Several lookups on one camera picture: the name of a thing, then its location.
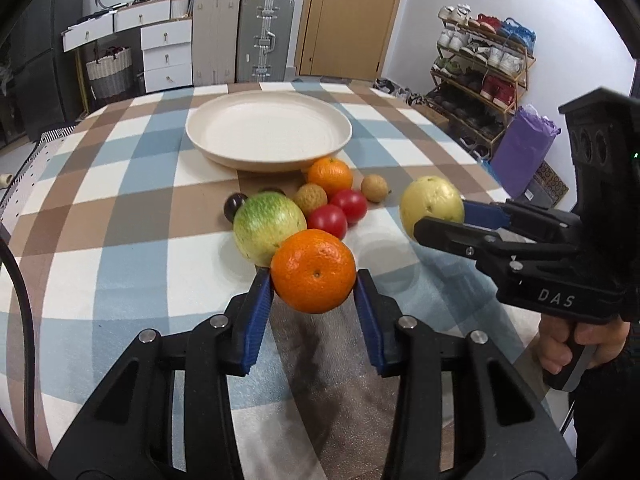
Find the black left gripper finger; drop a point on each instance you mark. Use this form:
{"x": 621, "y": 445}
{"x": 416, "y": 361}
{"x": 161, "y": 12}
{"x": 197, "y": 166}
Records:
{"x": 468, "y": 240}

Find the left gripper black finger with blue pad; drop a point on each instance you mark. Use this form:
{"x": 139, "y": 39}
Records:
{"x": 463, "y": 411}
{"x": 163, "y": 411}

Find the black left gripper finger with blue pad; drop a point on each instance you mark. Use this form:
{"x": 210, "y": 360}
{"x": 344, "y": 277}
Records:
{"x": 505, "y": 214}

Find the pale yellow guava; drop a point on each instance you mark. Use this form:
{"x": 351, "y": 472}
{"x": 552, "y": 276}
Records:
{"x": 430, "y": 197}

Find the brown longan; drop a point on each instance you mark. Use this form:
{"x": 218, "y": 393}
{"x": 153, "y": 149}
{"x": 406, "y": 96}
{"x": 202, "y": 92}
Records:
{"x": 309, "y": 197}
{"x": 374, "y": 188}

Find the red tomato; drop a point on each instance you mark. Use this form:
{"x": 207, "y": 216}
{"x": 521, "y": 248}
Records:
{"x": 353, "y": 204}
{"x": 330, "y": 219}

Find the red tomato front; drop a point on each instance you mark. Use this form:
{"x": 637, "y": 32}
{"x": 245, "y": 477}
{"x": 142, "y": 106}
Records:
{"x": 330, "y": 219}

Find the small orange mandarin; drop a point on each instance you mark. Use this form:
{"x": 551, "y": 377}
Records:
{"x": 331, "y": 174}

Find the large orange mandarin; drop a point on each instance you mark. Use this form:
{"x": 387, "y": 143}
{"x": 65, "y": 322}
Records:
{"x": 313, "y": 272}

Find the green yellow guava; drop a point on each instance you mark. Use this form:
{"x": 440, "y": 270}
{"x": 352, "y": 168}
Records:
{"x": 263, "y": 223}

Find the dark purple plum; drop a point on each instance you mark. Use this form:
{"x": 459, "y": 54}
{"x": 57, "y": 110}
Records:
{"x": 232, "y": 205}
{"x": 272, "y": 189}

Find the purple paper bag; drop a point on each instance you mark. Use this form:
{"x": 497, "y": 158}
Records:
{"x": 522, "y": 149}

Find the wooden shoe rack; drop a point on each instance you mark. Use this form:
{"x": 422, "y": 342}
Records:
{"x": 480, "y": 74}

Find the cream round plate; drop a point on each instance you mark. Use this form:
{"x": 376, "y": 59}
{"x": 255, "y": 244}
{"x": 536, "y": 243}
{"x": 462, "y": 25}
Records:
{"x": 260, "y": 131}

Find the wooden door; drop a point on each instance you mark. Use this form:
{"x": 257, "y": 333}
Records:
{"x": 345, "y": 39}

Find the silver grey suitcase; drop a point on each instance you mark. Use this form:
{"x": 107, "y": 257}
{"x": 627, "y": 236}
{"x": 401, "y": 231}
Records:
{"x": 263, "y": 39}

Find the beige suitcase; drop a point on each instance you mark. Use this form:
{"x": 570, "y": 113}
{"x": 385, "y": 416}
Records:
{"x": 214, "y": 34}

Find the woven laundry basket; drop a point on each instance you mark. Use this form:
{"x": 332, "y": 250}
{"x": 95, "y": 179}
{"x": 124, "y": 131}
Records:
{"x": 112, "y": 74}

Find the white drawer cabinet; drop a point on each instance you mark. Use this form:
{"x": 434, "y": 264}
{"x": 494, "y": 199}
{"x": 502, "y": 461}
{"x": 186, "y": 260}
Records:
{"x": 165, "y": 35}

